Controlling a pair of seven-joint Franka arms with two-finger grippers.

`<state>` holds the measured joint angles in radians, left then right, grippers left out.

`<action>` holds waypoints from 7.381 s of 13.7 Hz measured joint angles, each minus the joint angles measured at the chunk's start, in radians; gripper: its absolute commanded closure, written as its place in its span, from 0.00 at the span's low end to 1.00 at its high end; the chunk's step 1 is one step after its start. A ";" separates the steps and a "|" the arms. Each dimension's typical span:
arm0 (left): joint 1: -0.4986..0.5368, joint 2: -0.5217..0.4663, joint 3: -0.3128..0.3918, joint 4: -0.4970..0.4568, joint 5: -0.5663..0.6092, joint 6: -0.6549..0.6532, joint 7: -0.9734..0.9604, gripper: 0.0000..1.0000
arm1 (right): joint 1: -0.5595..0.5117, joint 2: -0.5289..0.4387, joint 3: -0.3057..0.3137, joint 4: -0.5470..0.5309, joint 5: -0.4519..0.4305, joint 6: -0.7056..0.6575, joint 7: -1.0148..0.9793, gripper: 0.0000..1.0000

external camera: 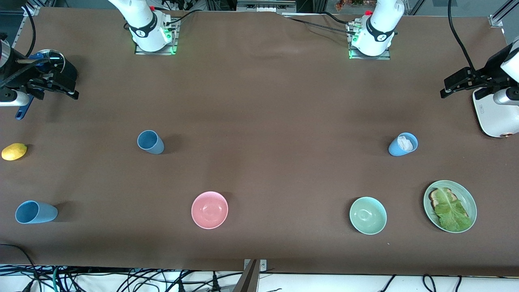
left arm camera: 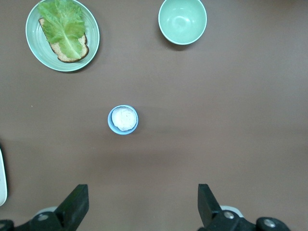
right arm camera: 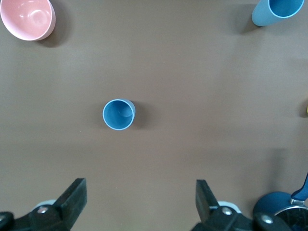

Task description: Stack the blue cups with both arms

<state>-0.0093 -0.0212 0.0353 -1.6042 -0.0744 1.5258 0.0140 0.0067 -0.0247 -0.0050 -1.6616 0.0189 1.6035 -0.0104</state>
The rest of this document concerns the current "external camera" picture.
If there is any blue plastic cup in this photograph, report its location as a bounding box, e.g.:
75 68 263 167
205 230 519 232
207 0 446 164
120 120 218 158
137 130 165 155
15 200 58 224
388 132 418 157

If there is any dark blue saucepan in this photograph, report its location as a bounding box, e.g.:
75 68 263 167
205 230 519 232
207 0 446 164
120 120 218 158
15 49 79 121

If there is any glass saucepan lid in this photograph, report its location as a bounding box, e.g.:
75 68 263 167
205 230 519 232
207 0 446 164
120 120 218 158
28 49 66 74

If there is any white toaster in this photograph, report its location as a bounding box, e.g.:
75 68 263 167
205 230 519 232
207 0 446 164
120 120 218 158
472 86 519 138

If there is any yellow lemon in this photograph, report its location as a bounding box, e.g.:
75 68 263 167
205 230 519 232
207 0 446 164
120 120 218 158
1 143 28 161

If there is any light green plate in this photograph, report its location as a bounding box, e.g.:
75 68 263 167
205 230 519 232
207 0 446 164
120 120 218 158
423 180 477 233

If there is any toasted bread slice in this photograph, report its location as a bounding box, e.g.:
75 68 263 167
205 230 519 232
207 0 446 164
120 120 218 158
429 187 471 221

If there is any green lettuce leaf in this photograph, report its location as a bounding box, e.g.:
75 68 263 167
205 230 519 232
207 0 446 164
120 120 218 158
434 189 473 232

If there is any light green bowl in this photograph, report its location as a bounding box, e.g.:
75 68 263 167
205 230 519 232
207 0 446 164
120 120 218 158
350 197 387 235

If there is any pink bowl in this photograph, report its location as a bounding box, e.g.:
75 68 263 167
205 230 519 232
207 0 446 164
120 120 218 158
191 191 229 230

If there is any metal profile bar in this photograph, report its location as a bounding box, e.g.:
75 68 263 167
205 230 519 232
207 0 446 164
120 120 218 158
237 0 297 13

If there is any aluminium frame rail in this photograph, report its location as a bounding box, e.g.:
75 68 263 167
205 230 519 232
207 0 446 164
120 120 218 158
11 4 42 49
489 0 519 28

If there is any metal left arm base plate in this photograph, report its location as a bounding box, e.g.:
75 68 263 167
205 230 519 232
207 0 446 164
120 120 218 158
347 20 391 61

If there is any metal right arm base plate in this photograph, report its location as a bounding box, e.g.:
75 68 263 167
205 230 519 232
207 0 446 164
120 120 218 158
134 16 179 56

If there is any dark camera stand pole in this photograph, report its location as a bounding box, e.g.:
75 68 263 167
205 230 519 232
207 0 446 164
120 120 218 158
233 260 260 292

